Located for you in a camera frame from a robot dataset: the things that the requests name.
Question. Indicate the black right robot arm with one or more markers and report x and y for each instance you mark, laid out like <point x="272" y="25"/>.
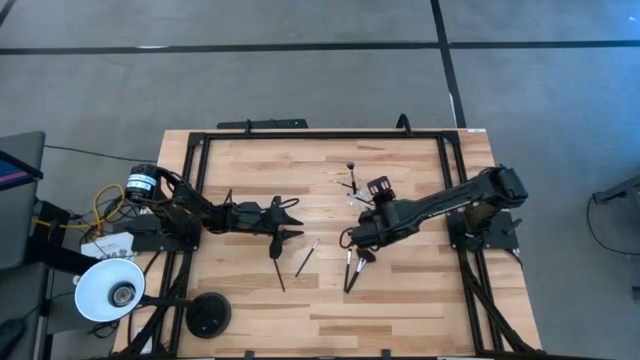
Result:
<point x="450" y="200"/>

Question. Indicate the grey cabinet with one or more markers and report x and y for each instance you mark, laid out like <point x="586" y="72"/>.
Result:
<point x="20" y="230"/>

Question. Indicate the black power strip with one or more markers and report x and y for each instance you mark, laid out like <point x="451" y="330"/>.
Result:
<point x="265" y="123"/>

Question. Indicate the black fan makeup brush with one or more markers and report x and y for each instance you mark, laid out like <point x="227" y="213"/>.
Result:
<point x="361" y="263"/>

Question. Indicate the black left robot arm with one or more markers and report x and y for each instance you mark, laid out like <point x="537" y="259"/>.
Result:
<point x="185" y="210"/>

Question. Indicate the black rounded object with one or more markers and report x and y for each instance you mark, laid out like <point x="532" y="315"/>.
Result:
<point x="10" y="337"/>

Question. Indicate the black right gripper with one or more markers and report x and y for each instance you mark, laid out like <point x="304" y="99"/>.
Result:
<point x="385" y="220"/>

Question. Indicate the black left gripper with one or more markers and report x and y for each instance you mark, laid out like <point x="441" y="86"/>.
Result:
<point x="257" y="218"/>

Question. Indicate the grey equipment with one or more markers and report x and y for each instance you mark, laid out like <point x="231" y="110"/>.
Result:
<point x="622" y="190"/>

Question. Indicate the tablet with blue screen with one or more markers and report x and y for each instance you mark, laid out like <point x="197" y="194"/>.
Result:
<point x="12" y="175"/>

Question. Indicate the black stand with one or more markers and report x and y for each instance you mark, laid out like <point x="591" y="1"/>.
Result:
<point x="55" y="255"/>

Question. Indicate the clear plastic cup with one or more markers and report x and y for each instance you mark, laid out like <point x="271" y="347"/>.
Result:
<point x="357" y="192"/>

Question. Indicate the white paper sheet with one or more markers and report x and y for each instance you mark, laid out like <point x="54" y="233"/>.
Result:
<point x="112" y="246"/>

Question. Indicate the black arched clip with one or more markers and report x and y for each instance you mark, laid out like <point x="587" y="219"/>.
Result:
<point x="399" y="124"/>

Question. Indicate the white desk lamp black base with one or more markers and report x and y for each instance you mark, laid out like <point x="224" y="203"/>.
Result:
<point x="100" y="285"/>

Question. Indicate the black metal table frame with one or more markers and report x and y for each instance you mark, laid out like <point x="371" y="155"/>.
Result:
<point x="325" y="135"/>

